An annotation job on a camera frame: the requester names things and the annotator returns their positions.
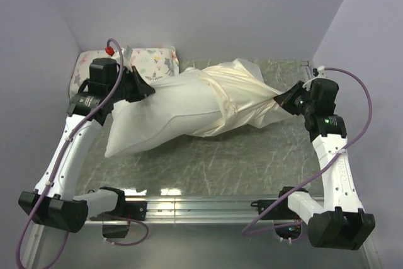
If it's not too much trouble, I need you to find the aluminium right side rail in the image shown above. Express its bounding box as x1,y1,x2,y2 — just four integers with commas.
300,61,315,81

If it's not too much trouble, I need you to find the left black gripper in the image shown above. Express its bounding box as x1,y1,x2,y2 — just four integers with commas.
107,66,154,103

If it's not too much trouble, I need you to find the white pillow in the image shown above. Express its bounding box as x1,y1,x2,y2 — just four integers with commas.
105,69,222,157

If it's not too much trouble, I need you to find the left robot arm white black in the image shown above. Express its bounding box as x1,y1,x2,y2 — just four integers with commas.
18,58,155,233

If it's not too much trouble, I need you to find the purple cable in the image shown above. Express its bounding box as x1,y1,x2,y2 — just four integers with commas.
241,66,373,237
15,38,123,269

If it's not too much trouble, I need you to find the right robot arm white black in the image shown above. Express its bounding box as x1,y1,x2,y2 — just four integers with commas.
275,78,375,250

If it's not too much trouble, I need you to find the aluminium rail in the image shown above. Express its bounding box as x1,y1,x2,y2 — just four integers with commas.
300,61,315,81
88,196,325,224

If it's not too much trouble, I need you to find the aluminium front rail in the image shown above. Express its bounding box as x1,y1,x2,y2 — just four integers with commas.
88,196,325,224

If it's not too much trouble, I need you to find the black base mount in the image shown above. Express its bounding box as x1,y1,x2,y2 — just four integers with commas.
250,199,307,243
89,200,149,246

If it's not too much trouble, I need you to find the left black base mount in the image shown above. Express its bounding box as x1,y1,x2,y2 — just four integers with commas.
89,200,149,246

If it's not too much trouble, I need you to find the animal print patterned pillow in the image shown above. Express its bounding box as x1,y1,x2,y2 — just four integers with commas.
69,46,179,98

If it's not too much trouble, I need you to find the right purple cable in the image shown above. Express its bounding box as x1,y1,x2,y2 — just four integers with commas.
241,66,373,237

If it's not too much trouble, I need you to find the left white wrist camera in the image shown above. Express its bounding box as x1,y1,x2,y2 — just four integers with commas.
103,44,133,70

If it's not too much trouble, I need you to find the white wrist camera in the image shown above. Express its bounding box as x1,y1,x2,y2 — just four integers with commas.
303,66,328,91
103,44,133,70

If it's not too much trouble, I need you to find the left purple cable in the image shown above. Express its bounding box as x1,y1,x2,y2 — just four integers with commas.
15,38,123,269

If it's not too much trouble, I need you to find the cream pillowcase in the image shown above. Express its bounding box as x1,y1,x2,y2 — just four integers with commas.
182,59,292,137

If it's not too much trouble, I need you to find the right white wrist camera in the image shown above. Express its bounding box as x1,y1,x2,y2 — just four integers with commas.
303,66,328,91

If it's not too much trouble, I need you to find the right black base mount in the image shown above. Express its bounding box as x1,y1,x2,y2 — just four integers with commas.
250,199,307,243

